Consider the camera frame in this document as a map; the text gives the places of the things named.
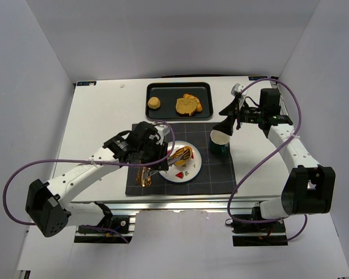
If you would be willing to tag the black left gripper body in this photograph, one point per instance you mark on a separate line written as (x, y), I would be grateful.
(156, 157)

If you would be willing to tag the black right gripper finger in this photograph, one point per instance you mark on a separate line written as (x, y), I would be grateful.
(230, 109)
(226, 126)

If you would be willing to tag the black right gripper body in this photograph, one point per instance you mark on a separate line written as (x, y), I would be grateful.
(238, 117)

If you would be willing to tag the brown bread slice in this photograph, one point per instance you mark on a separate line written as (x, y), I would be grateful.
(186, 106)

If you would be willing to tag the silver slotted spatula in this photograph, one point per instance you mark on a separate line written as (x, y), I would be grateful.
(151, 171)

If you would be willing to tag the orange glazed donut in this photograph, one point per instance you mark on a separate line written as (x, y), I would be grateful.
(182, 156)

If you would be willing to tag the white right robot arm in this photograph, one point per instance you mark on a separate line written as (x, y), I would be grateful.
(309, 187)

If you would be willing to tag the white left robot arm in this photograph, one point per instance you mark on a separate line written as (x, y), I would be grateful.
(50, 206)

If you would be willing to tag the dark green cup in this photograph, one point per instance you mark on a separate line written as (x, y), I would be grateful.
(218, 149)

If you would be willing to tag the striped orange croissant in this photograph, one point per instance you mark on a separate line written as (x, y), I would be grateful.
(199, 106)

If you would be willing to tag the round beige bun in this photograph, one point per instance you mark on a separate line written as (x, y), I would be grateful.
(154, 103)

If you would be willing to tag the white watermelon plate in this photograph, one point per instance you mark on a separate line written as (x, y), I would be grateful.
(187, 172)

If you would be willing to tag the dark grid placemat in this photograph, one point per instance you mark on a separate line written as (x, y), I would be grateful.
(216, 176)

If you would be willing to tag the black baking tray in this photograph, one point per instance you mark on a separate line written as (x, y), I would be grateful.
(168, 93)

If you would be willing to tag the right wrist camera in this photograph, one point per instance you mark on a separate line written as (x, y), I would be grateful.
(239, 93)

